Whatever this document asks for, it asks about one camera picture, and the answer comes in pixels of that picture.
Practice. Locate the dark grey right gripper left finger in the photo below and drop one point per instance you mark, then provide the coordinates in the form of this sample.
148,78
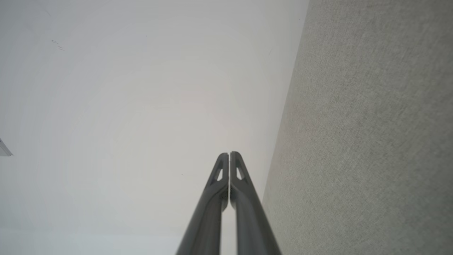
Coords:
207,226

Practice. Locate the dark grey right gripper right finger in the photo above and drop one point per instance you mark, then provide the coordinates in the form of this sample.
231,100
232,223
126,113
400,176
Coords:
253,226

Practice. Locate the grey fabric sofa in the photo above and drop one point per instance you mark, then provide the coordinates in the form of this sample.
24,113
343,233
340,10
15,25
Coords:
371,141

